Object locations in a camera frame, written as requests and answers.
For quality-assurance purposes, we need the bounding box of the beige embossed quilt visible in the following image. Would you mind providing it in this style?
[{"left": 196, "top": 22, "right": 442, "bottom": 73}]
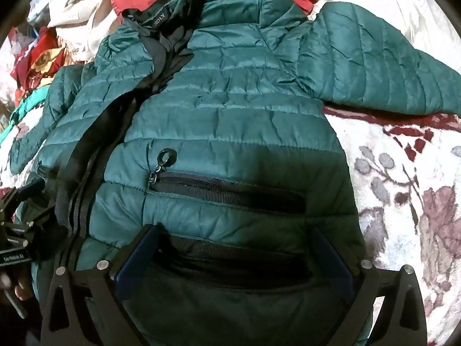
[{"left": 47, "top": 0, "right": 456, "bottom": 91}]

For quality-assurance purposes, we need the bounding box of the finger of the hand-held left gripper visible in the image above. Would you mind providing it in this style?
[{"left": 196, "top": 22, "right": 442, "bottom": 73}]
[{"left": 0, "top": 182, "right": 48, "bottom": 224}]

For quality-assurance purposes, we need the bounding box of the teal and white cloth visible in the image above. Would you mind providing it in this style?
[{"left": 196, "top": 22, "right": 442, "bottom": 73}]
[{"left": 0, "top": 86, "right": 49, "bottom": 141}]

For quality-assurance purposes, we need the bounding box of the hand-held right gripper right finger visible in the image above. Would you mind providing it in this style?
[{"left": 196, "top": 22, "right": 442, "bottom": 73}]
[{"left": 311, "top": 227, "right": 431, "bottom": 346}]

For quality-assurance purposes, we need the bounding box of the red and gold cloth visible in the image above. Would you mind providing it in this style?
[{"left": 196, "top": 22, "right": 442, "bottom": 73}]
[{"left": 11, "top": 27, "right": 69, "bottom": 91}]

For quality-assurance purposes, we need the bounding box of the floral red and white blanket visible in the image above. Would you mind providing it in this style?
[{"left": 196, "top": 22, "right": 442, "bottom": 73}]
[{"left": 0, "top": 43, "right": 461, "bottom": 346}]

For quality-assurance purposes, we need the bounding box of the green puffer jacket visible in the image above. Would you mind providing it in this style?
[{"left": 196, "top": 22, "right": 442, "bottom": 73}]
[{"left": 9, "top": 0, "right": 461, "bottom": 346}]

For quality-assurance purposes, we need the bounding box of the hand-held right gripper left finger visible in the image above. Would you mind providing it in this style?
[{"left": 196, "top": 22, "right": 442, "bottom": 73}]
[{"left": 40, "top": 223, "right": 161, "bottom": 346}]

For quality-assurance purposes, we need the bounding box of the person's left hand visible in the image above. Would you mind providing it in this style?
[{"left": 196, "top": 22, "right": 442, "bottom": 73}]
[{"left": 14, "top": 278, "right": 37, "bottom": 301}]

